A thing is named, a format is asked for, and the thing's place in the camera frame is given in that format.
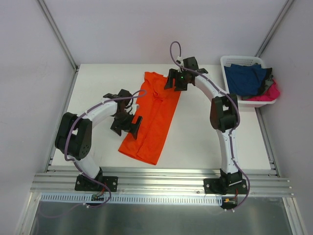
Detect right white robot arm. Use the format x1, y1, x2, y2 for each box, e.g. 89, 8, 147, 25
164, 56, 244, 195

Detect white slotted cable duct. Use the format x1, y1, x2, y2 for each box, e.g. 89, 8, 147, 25
41, 193, 222, 206

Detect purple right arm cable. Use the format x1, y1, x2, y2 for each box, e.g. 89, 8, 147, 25
169, 41, 251, 212

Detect blue t shirt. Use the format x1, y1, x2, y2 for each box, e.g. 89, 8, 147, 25
224, 64, 260, 96

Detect pink t shirt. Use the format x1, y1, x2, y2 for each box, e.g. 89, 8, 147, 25
248, 80, 280, 102

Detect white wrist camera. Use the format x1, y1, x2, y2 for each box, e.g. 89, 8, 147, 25
128, 104, 138, 115
176, 56, 183, 72

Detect orange t shirt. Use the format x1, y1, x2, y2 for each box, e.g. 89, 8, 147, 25
118, 72, 180, 165

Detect aluminium mounting rail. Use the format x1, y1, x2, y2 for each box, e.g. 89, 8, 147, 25
30, 166, 295, 197

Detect dark grey t shirt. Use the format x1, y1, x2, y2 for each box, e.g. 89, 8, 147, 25
254, 65, 274, 95

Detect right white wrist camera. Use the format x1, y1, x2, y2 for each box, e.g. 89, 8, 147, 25
176, 56, 183, 72

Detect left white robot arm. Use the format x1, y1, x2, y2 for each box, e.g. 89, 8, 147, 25
55, 89, 147, 193

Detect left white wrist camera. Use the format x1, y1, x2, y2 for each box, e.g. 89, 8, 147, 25
128, 104, 138, 115

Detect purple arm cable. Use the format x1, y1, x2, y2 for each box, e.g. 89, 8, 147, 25
169, 41, 251, 212
36, 89, 148, 217

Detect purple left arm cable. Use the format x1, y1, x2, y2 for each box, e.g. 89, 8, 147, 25
36, 89, 148, 217

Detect white plastic laundry basket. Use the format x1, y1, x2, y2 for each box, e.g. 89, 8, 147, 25
220, 55, 280, 108

